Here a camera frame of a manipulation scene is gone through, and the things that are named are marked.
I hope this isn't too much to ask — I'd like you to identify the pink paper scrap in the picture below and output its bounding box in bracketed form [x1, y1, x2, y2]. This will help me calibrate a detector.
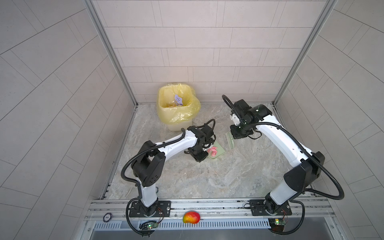
[207, 147, 218, 159]

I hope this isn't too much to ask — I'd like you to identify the light green dustpan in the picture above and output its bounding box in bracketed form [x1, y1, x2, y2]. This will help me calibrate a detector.
[207, 142, 226, 160]

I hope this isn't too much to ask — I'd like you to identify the white bin yellow bag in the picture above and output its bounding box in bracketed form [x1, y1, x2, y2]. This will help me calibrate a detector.
[157, 83, 201, 132]

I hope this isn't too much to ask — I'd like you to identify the purple paper scrap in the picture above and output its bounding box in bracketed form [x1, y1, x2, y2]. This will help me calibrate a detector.
[175, 95, 184, 106]

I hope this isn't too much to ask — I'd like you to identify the green white hand brush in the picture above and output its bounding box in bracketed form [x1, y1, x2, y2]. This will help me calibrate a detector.
[226, 132, 235, 149]

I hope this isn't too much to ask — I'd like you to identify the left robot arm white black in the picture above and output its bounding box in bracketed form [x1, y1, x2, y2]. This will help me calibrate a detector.
[121, 119, 216, 237]

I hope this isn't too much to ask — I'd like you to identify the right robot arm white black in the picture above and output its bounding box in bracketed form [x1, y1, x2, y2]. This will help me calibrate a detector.
[222, 95, 345, 216]

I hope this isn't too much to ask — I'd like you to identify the red yellow mango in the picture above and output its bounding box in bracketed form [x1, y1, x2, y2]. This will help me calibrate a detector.
[183, 211, 201, 225]

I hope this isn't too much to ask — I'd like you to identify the left circuit board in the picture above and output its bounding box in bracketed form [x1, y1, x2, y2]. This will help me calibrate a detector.
[140, 221, 159, 231]

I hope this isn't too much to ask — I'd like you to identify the circuit board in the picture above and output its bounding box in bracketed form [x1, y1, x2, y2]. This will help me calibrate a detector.
[268, 219, 286, 233]
[140, 221, 159, 231]

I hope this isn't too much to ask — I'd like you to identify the right circuit board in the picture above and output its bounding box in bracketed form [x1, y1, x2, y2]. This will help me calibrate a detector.
[268, 219, 286, 233]

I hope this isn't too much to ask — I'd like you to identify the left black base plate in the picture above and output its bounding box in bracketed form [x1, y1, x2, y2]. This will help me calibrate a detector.
[129, 200, 171, 218]

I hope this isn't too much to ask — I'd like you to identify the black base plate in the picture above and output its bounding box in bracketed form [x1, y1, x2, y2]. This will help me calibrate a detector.
[129, 200, 171, 218]
[249, 199, 292, 217]

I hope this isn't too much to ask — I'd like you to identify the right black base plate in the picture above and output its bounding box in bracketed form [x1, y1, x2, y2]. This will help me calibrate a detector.
[249, 199, 292, 217]

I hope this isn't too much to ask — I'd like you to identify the black round token on rail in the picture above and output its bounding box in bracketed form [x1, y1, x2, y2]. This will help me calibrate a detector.
[103, 213, 113, 223]

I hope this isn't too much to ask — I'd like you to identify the aluminium rail frame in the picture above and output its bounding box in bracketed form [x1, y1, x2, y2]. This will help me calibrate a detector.
[76, 197, 346, 240]

